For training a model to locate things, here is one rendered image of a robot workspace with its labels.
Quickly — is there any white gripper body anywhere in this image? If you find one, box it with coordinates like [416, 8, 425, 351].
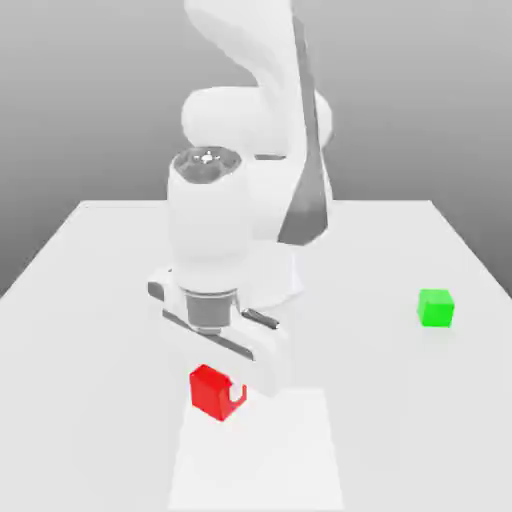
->
[160, 306, 291, 399]

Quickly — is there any small red cube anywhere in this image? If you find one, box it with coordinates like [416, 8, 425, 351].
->
[188, 363, 248, 423]

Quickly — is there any small green cube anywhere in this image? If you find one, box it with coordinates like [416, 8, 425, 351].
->
[416, 288, 456, 329]

